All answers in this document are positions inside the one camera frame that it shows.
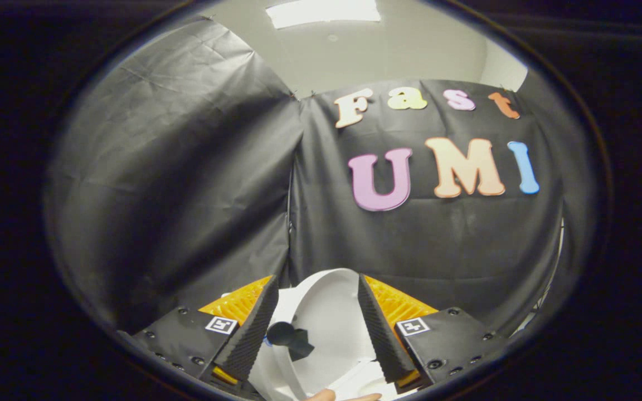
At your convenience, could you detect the white ceramic toilet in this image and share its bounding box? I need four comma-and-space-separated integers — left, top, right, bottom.
221, 287, 417, 401

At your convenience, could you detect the small black knob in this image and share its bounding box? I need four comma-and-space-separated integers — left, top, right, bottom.
266, 321, 315, 361

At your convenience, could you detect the ceiling light panel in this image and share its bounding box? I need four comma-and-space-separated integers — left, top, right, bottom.
265, 0, 382, 30

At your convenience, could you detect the white toilet lid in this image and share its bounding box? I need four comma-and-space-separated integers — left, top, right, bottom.
268, 268, 378, 401

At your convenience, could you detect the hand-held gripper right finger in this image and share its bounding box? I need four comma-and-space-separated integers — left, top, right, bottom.
357, 273, 508, 393

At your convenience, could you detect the black backdrop cloth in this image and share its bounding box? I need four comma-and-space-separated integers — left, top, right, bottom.
45, 14, 600, 340

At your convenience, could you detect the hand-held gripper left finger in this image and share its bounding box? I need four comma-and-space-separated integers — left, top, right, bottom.
132, 275, 280, 399

